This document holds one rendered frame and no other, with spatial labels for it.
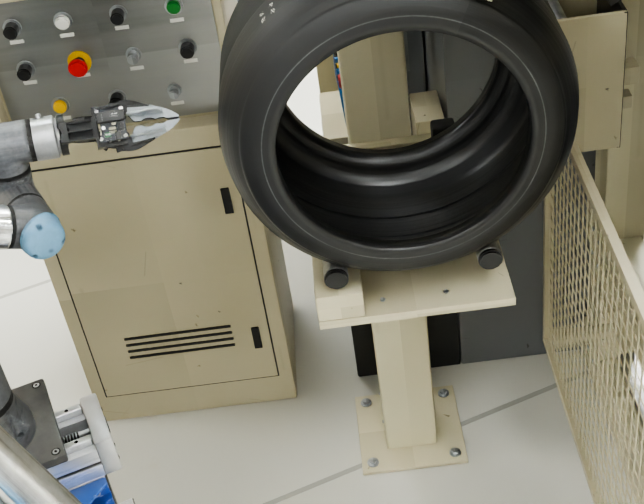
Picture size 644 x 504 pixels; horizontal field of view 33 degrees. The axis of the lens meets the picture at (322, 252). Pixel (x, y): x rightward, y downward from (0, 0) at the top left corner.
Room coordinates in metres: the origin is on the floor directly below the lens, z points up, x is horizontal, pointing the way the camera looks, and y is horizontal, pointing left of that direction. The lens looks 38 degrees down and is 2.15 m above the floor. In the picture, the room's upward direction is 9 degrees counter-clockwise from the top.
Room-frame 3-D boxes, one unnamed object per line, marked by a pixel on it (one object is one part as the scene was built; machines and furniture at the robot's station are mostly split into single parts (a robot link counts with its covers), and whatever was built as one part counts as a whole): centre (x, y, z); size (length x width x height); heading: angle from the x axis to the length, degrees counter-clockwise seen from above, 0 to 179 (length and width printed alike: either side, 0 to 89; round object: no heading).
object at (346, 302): (1.69, -0.03, 0.84); 0.36 x 0.09 x 0.06; 178
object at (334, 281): (1.68, -0.03, 0.90); 0.35 x 0.05 x 0.05; 178
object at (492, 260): (1.67, -0.31, 0.90); 0.35 x 0.05 x 0.05; 178
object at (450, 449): (1.94, -0.16, 0.01); 0.27 x 0.27 x 0.02; 88
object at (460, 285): (1.68, -0.17, 0.80); 0.37 x 0.36 x 0.02; 88
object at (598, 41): (1.88, -0.55, 1.05); 0.20 x 0.15 x 0.30; 178
